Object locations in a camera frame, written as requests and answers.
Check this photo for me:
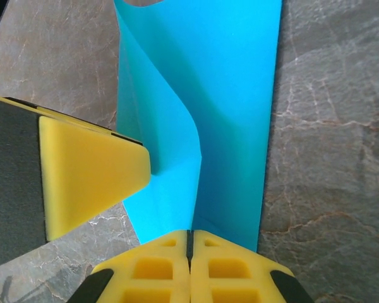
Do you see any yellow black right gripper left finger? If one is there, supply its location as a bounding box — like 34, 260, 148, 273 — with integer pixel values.
68, 230, 190, 303

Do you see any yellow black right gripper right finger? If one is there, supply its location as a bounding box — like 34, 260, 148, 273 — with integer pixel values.
189, 230, 315, 303

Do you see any turquoise cloth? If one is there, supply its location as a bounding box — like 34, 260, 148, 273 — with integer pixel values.
115, 0, 284, 253

